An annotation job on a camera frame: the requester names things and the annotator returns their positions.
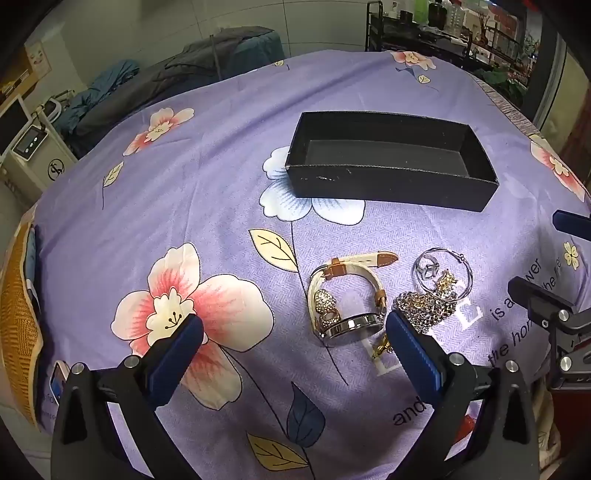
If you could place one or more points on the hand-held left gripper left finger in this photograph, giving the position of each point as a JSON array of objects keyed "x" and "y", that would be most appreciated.
[{"x": 178, "y": 350}]

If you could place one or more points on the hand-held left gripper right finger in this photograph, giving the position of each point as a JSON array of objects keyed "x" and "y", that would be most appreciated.
[{"x": 411, "y": 350}]

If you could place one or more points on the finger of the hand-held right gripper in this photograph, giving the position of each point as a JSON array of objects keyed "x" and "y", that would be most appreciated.
[
  {"x": 545, "y": 307},
  {"x": 575, "y": 224}
]

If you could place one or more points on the large thin silver hoop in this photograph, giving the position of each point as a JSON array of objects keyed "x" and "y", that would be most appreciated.
[{"x": 469, "y": 277}]

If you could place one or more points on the black jewelry box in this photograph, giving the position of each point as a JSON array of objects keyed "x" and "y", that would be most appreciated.
[{"x": 392, "y": 189}]

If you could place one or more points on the grey striped mattress edge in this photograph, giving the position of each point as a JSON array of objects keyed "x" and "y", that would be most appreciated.
[{"x": 512, "y": 106}]

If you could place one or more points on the purple floral blanket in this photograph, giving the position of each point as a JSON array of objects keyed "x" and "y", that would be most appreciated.
[{"x": 207, "y": 207}]

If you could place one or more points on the green plant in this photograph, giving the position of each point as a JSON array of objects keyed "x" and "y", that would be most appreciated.
[{"x": 508, "y": 81}]

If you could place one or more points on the orange woven cushion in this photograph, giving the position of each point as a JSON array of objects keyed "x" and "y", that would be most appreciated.
[{"x": 18, "y": 323}]

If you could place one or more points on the black metal rack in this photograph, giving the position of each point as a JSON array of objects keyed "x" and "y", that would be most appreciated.
[{"x": 415, "y": 32}]

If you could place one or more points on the white machine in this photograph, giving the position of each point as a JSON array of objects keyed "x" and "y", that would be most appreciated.
[{"x": 32, "y": 143}]

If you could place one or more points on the group of bottles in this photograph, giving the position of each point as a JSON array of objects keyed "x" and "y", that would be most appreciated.
[{"x": 438, "y": 9}]

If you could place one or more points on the dark grey bedding pile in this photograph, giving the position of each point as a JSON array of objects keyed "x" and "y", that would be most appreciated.
[{"x": 175, "y": 69}]

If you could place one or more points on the blue cloth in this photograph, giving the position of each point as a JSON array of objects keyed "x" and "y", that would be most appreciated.
[{"x": 111, "y": 76}]

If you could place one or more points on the teal cloth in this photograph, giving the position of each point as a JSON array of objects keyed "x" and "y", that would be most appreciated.
[{"x": 258, "y": 50}]

